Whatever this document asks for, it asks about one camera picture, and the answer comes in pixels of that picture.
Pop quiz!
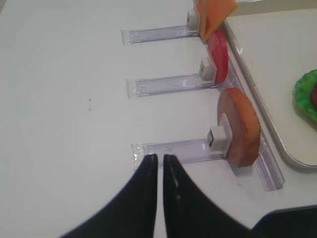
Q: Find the white pusher block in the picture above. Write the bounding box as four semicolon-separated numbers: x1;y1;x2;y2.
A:
199;58;216;82
186;8;200;31
207;113;233;158

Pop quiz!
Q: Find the white rectangular tray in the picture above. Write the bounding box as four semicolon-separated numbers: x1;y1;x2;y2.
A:
227;0;317;169

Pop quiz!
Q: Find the leaning orange cheese slice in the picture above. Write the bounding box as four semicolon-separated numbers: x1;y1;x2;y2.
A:
193;0;238;42

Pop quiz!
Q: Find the red tomato slice in rack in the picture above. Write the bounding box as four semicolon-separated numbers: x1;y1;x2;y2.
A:
208;29;229;84

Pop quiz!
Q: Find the white pusher block near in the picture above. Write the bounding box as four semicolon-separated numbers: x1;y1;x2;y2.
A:
207;113;233;158

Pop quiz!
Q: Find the red tomato slice on burger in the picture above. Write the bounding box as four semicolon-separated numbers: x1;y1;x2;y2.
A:
311;84;317;108

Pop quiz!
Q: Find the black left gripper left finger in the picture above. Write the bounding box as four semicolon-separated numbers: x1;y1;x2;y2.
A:
63;154;158;238

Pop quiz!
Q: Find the bun half in left rack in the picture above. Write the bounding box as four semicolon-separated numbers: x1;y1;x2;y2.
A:
217;87;261;168

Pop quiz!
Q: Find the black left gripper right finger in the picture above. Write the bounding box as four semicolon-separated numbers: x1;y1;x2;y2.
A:
163;155;253;238

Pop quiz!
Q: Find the white pusher block middle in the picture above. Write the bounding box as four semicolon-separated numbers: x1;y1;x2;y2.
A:
199;58;216;82

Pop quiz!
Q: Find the green lettuce leaf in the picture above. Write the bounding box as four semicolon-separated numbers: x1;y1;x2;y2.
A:
294;69;317;122

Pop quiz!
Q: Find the dark object at corner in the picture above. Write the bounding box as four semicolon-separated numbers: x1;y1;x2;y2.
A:
252;205;317;238

